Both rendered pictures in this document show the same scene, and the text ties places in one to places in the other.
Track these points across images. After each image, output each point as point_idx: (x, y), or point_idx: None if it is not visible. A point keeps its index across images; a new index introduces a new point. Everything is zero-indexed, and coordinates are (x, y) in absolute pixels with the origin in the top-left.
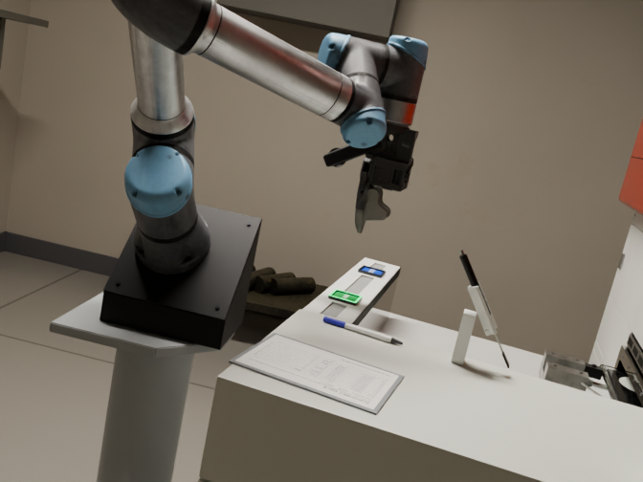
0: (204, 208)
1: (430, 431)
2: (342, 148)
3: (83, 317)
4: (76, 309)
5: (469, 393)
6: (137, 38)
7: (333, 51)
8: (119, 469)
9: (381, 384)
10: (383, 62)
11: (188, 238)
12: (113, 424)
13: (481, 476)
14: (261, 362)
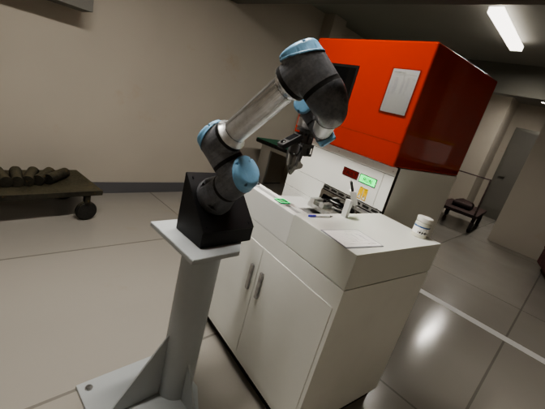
0: (214, 174)
1: (392, 245)
2: (289, 141)
3: (194, 251)
4: (181, 247)
5: (367, 227)
6: (272, 109)
7: None
8: (199, 311)
9: (364, 235)
10: None
11: None
12: (195, 293)
13: (407, 251)
14: (348, 243)
